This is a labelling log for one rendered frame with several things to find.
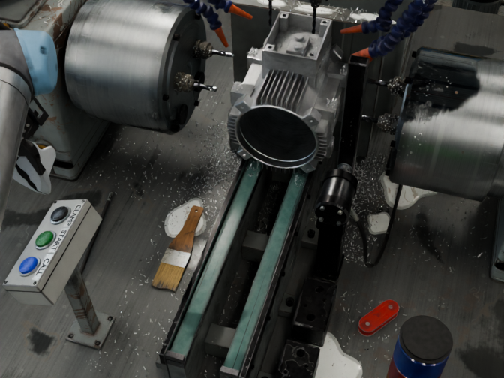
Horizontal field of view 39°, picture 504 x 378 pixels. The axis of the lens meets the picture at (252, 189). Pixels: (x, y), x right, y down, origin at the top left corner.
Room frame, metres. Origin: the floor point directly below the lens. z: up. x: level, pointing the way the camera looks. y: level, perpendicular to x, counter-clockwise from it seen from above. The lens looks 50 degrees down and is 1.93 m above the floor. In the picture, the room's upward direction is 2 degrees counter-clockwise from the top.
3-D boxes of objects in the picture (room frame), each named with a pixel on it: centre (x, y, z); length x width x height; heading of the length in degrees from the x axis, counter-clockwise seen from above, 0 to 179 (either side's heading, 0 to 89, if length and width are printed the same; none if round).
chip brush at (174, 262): (0.81, 0.14, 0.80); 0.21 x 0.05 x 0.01; 162
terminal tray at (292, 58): (1.02, -0.09, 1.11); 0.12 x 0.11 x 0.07; 161
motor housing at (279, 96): (0.98, -0.08, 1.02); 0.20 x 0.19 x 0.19; 161
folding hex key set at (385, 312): (0.63, -0.22, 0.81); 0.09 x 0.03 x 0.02; 126
